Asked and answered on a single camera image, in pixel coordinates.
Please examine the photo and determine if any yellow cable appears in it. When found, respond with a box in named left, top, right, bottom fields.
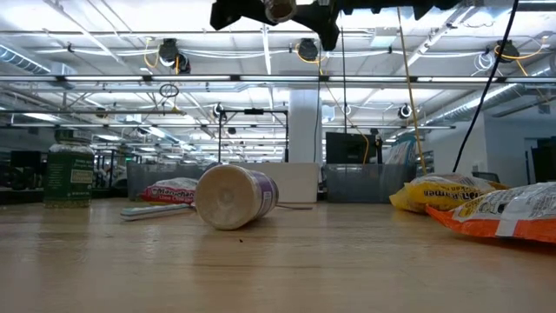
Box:
left=395, top=6, right=429, bottom=176

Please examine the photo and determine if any striped handle spoon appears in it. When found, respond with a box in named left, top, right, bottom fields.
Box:
left=119, top=203, right=196, bottom=223

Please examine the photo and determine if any red ramen packet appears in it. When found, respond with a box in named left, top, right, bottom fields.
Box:
left=139, top=176, right=200, bottom=206

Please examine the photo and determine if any dark office chair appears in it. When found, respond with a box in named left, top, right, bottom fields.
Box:
left=471, top=170, right=501, bottom=184

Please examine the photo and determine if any black monitor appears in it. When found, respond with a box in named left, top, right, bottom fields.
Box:
left=325, top=131, right=378, bottom=166

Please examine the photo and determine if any orange ramen packet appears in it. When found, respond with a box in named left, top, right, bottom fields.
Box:
left=424, top=181, right=556, bottom=245

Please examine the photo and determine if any white plastic bin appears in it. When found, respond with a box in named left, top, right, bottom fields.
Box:
left=233, top=162, right=321, bottom=204

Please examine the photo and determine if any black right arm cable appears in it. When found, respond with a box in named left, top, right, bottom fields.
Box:
left=451, top=0, right=521, bottom=174

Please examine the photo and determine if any blue ramen packet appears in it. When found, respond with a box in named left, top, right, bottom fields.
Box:
left=383, top=136, right=421, bottom=176

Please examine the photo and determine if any grey translucent plastic bin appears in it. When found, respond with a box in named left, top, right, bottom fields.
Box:
left=126, top=162, right=218, bottom=203
left=323, top=163, right=419, bottom=205

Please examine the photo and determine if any green label spice jar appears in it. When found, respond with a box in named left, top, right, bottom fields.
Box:
left=43, top=129, right=96, bottom=209

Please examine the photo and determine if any silver ventilation duct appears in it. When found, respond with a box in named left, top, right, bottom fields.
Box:
left=423, top=64, right=556, bottom=128
left=0, top=43, right=53, bottom=76

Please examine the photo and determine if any yellow ramen packet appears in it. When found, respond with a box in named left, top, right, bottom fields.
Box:
left=388, top=172, right=513, bottom=215

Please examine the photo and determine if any black cabinet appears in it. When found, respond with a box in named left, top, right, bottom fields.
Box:
left=530, top=137, right=556, bottom=183

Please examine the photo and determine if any white pillar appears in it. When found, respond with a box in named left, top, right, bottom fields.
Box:
left=288, top=89, right=325, bottom=165

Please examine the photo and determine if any black background rig frame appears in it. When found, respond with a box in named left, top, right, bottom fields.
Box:
left=216, top=108, right=290, bottom=164

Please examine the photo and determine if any purple label spice jar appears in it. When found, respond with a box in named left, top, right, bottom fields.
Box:
left=193, top=163, right=281, bottom=232

